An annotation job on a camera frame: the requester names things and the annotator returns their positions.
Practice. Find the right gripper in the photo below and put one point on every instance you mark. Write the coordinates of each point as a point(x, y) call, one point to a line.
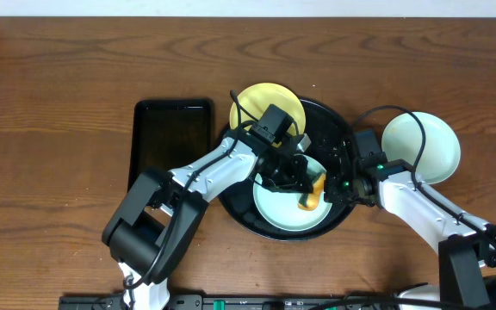
point(333, 194)

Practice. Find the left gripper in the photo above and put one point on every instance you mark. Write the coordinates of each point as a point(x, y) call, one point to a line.
point(291, 176)

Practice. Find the light blue plate front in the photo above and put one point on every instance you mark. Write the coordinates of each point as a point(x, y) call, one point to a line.
point(281, 209)

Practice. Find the light blue plate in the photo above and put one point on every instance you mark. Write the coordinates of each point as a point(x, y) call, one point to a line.
point(281, 209)
point(402, 139)

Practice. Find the green and yellow sponge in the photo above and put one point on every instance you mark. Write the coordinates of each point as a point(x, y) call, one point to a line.
point(310, 201)

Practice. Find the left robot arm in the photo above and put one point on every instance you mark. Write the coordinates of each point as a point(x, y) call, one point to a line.
point(152, 228)

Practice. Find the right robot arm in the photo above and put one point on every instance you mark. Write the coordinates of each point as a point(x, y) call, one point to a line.
point(465, 244)

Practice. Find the black round tray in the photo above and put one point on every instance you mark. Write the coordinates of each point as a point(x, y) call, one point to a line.
point(327, 130)

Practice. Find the black rectangular tray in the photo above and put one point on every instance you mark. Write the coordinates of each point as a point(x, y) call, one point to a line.
point(170, 133)

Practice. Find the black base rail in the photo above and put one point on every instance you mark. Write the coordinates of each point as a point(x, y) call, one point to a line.
point(194, 302)

